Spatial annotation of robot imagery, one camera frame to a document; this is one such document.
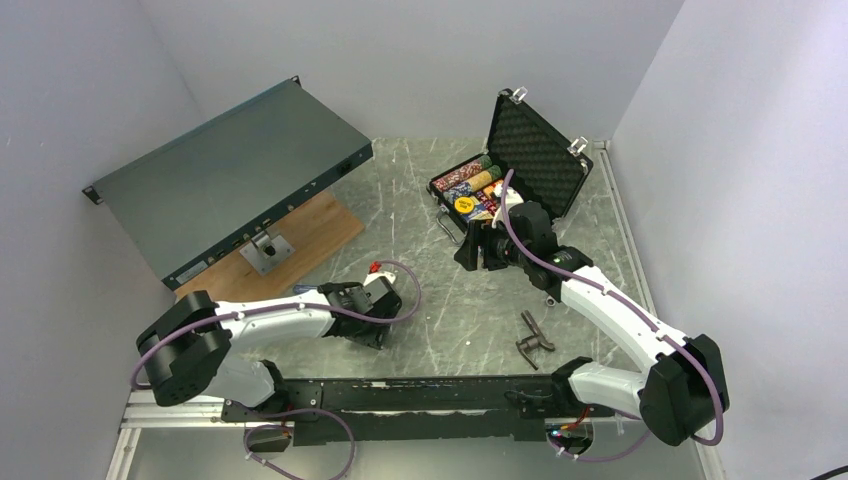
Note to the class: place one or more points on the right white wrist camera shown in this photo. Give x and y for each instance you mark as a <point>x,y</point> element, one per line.
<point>510,197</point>

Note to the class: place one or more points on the silver metal bracket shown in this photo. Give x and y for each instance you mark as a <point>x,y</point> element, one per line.
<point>266,250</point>

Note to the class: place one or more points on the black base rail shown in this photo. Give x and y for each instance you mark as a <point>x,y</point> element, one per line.
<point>320,411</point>

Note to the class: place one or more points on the dark grey rack server chassis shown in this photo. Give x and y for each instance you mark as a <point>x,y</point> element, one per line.
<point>196,199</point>

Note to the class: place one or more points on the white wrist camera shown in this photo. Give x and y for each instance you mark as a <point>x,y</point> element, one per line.
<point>510,197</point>
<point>378,283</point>

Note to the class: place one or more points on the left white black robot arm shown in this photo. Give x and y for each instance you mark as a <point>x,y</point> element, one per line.
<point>196,348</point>

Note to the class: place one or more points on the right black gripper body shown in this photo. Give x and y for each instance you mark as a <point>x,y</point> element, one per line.
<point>501,250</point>

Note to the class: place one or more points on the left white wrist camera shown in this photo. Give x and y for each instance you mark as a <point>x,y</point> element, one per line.
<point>378,283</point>

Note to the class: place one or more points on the black poker chip case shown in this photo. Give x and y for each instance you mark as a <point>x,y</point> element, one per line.
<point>525,152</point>

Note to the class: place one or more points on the wooden board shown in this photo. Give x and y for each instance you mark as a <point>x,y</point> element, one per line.
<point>317,229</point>

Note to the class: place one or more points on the yellow big blind button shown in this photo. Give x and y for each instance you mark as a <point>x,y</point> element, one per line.
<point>464,204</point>

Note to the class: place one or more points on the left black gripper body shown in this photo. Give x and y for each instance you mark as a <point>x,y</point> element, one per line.
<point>371,335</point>

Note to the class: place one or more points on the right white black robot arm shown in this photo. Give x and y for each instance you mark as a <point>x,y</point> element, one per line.
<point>678,390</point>

